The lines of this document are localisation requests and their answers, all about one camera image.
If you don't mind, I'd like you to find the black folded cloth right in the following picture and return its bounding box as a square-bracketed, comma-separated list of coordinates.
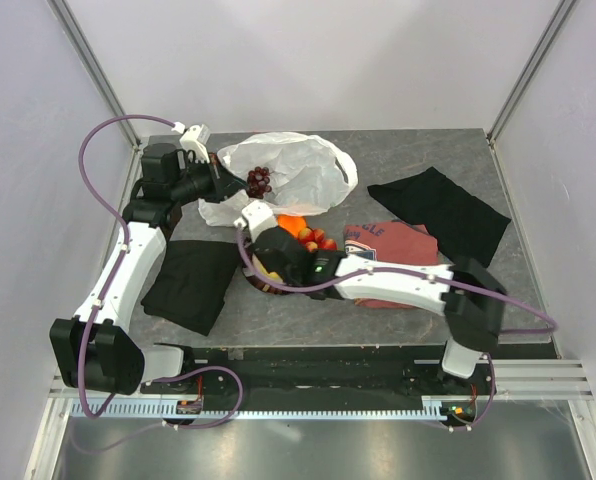
[367, 167, 511, 267]

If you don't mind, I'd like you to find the white plastic bag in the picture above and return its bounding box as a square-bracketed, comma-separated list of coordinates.
[218, 132, 358, 217]

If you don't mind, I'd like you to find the aluminium frame post left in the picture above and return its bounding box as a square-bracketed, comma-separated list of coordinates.
[47, 0, 126, 117]

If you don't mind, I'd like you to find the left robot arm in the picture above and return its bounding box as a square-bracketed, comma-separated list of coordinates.
[49, 140, 245, 395]

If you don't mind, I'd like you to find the black folded cloth left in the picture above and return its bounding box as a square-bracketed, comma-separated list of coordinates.
[141, 240, 240, 336]

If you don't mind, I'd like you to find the dark purple grape bunch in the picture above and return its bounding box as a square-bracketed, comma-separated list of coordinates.
[247, 166, 272, 199]

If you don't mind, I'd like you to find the yellow pear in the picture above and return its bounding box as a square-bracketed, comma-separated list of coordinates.
[252, 255, 284, 284]

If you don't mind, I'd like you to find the red printed t-shirt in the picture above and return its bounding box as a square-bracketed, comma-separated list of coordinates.
[342, 219, 440, 311]

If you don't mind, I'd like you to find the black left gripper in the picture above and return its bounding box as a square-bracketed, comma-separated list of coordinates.
[170, 152, 246, 206]

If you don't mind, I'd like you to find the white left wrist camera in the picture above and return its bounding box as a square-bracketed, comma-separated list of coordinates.
[172, 122, 210, 164]

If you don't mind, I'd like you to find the white slotted cable duct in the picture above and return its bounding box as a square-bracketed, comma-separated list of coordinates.
[70, 394, 479, 422]

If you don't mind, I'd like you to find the aluminium frame post right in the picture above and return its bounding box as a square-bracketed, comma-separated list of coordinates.
[486, 0, 579, 149]

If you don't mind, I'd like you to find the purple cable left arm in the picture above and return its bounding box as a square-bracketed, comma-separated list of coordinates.
[70, 114, 247, 454]

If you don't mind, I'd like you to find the aluminium frame post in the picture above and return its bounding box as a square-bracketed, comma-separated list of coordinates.
[486, 0, 579, 149]
[47, 0, 126, 117]

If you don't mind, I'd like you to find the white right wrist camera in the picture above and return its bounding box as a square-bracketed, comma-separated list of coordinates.
[234, 200, 278, 241]

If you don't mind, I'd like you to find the orange fruit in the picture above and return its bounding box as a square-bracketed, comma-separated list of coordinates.
[277, 215, 307, 237]

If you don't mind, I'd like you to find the black folded cloth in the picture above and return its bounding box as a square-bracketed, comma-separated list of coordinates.
[367, 167, 511, 267]
[141, 240, 240, 336]

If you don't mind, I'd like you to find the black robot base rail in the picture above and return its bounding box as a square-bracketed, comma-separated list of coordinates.
[140, 342, 497, 404]

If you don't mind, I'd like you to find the round brown patterned plate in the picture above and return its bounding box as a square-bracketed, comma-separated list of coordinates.
[241, 251, 289, 296]

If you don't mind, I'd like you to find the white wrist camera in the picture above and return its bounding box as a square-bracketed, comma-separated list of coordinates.
[234, 200, 278, 241]
[172, 122, 210, 164]

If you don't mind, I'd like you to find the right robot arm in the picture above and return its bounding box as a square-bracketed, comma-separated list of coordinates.
[238, 227, 507, 394]

